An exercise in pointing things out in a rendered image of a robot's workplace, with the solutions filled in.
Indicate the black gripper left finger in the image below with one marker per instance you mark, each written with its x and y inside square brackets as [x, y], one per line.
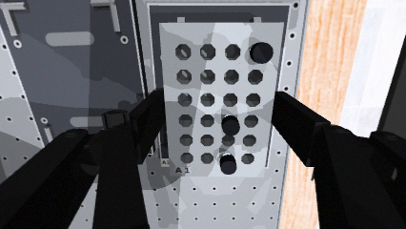
[47, 191]

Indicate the grey perforated block with holes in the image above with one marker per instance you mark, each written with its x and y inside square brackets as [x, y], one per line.
[208, 73]

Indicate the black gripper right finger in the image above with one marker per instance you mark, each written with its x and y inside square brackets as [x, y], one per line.
[348, 169]

